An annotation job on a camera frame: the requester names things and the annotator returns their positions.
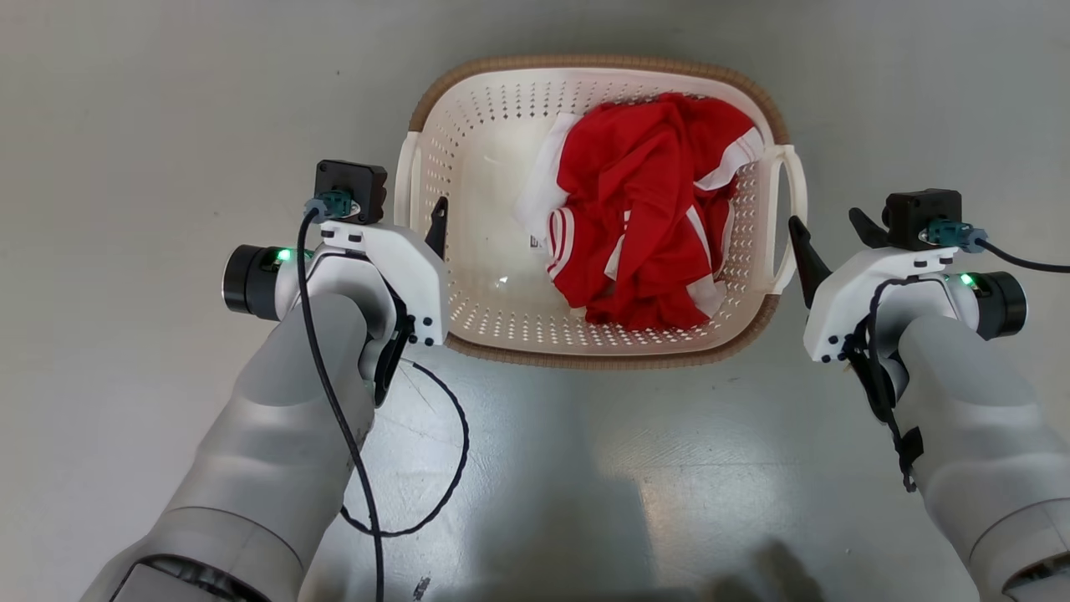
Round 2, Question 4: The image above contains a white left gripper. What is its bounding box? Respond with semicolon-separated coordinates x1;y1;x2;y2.
319;196;450;348

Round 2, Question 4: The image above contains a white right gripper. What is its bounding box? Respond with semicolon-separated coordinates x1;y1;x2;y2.
787;207;962;365

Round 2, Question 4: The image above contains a cream perforated plastic laundry basket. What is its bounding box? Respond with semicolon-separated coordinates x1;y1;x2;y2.
394;55;810;370

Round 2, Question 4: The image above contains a red white striped garment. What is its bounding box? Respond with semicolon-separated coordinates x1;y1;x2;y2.
513;92;767;332

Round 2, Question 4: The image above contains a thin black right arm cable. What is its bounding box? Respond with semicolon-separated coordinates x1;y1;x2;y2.
843;278;925;493

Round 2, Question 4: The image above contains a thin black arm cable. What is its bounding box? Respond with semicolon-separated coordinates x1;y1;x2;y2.
843;278;925;493
339;358;471;538

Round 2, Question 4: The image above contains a black right camera cable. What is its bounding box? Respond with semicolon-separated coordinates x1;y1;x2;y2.
924;220;1070;275

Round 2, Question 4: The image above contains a black camera cable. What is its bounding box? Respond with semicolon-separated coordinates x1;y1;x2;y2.
924;220;1070;275
297;191;386;602

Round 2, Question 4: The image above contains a black left camera cable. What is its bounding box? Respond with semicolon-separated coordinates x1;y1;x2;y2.
297;191;386;602

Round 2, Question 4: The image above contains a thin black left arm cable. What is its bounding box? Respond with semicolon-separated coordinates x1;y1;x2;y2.
339;358;471;538

